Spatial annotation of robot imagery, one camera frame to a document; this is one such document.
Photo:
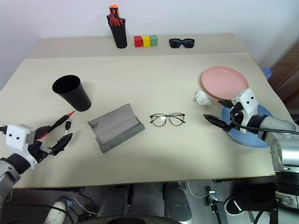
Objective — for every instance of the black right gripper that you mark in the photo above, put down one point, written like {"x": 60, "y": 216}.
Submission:
{"x": 237, "y": 115}

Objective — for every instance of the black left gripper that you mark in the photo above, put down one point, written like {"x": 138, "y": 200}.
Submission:
{"x": 38, "y": 149}

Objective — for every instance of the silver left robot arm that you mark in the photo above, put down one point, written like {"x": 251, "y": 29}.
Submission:
{"x": 9, "y": 168}

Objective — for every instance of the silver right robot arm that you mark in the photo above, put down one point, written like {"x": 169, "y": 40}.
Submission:
{"x": 280, "y": 144}

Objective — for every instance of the small black white adapter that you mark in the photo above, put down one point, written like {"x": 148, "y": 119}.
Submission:
{"x": 68, "y": 126}

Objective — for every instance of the pink plate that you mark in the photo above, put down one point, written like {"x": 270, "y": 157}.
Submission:
{"x": 211, "y": 95}
{"x": 224, "y": 80}

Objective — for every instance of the crumpled white paper ball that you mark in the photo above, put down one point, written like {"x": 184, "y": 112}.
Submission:
{"x": 202, "y": 98}

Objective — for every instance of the empty black cup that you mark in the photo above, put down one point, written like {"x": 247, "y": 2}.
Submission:
{"x": 72, "y": 93}

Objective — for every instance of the blue plate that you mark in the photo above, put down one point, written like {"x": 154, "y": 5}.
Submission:
{"x": 261, "y": 140}

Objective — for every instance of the thin-framed clear eyeglasses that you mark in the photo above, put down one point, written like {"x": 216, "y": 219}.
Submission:
{"x": 168, "y": 119}

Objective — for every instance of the blue round container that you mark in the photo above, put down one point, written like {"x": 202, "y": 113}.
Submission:
{"x": 267, "y": 72}

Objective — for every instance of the grey open glasses case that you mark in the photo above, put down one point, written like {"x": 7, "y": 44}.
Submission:
{"x": 116, "y": 127}

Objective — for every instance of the brown wooden cabinet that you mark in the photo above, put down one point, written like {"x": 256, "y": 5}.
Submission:
{"x": 286, "y": 74}

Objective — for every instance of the black sunglasses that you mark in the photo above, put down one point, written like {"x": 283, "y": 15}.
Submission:
{"x": 182, "y": 43}

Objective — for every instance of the dark grey rounded shape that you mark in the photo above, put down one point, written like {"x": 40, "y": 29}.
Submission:
{"x": 177, "y": 201}
{"x": 114, "y": 201}

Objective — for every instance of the black metal clamp stand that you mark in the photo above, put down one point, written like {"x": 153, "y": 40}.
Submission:
{"x": 216, "y": 206}

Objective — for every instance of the black white shoe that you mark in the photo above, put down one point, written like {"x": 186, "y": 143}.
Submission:
{"x": 233, "y": 206}

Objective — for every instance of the green cube block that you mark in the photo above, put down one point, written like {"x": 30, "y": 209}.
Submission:
{"x": 154, "y": 40}

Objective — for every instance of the yellow cube block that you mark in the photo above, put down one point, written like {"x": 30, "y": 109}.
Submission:
{"x": 146, "y": 41}

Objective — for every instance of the red cube block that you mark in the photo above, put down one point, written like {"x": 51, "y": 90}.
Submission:
{"x": 138, "y": 42}

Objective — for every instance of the black tool holder cup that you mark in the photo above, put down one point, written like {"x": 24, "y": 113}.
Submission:
{"x": 119, "y": 35}

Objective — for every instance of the orange-capped black screwdriver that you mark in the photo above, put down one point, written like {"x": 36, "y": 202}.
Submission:
{"x": 113, "y": 10}

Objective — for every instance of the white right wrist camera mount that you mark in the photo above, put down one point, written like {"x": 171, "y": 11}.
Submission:
{"x": 248, "y": 100}

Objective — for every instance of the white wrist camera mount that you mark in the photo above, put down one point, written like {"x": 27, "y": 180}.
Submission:
{"x": 248, "y": 100}
{"x": 17, "y": 136}

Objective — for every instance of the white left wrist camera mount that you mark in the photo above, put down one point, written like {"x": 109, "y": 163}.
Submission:
{"x": 17, "y": 136}

